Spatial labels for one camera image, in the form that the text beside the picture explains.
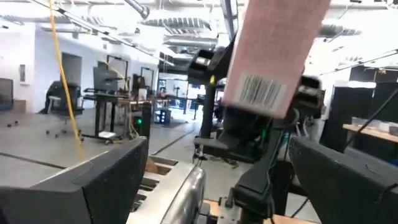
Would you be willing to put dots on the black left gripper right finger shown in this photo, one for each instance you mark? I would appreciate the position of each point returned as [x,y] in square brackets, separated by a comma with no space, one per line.
[348,186]

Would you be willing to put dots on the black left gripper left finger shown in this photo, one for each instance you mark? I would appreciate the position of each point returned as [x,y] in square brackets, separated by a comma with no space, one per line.
[77,193]

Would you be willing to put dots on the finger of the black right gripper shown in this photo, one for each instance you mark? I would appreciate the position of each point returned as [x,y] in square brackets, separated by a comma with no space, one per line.
[311,99]
[211,67]

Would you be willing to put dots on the pink yogurt cereal box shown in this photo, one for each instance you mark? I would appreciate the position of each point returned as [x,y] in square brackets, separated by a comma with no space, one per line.
[273,46]

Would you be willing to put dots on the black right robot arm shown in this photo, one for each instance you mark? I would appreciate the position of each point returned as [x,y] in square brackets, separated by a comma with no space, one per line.
[258,186]

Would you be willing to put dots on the black standing desk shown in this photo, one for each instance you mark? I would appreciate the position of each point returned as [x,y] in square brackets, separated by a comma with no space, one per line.
[101,112]

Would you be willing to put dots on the black electronics box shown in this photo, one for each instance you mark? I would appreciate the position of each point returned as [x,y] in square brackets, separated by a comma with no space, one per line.
[143,124]

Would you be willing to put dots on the stainless steel toaster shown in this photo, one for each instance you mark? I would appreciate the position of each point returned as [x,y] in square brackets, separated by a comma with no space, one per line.
[180,199]

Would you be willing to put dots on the black office chair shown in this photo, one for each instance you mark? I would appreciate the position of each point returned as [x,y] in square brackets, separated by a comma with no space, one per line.
[62,99]

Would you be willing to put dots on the dark computer monitor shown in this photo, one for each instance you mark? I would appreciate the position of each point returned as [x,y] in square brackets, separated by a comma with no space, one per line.
[105,79]

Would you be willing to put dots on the black frame post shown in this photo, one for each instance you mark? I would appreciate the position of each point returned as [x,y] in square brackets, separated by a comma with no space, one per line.
[207,109]

